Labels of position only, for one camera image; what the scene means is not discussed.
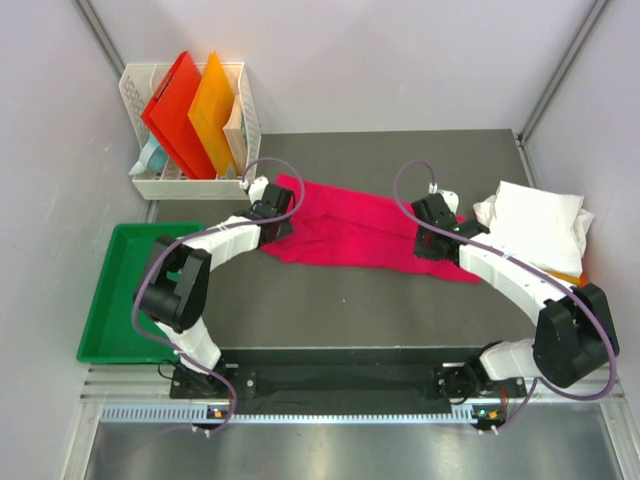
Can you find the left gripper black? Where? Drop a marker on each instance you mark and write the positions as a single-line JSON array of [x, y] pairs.
[[285, 228]]

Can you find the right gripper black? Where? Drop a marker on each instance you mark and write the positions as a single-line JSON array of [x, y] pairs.
[[420, 250]]

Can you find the magenta t shirt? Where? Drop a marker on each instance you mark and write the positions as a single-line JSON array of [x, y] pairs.
[[337, 227]]

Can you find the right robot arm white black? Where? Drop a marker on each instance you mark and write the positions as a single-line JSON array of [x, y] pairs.
[[574, 330]]

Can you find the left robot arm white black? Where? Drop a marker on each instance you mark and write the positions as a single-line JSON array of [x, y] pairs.
[[172, 291]]

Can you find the wooden board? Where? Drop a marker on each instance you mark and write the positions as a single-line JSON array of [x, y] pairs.
[[235, 133]]

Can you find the orange plastic board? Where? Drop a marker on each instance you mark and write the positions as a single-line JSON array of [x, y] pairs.
[[210, 111]]

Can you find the folded white t shirt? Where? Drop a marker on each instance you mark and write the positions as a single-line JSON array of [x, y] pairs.
[[548, 230]]

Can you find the white plastic basket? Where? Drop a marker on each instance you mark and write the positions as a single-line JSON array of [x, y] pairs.
[[136, 85]]

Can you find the red plastic board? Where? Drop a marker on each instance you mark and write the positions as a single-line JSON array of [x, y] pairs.
[[166, 117]]

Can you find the green plastic tray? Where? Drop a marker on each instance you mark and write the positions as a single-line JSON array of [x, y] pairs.
[[109, 337]]

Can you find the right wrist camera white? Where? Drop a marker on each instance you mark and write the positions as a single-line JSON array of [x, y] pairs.
[[450, 198]]

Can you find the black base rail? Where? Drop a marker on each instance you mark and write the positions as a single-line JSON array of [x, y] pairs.
[[360, 380]]

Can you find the white slotted cable duct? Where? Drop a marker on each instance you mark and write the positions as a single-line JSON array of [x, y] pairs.
[[212, 415]]

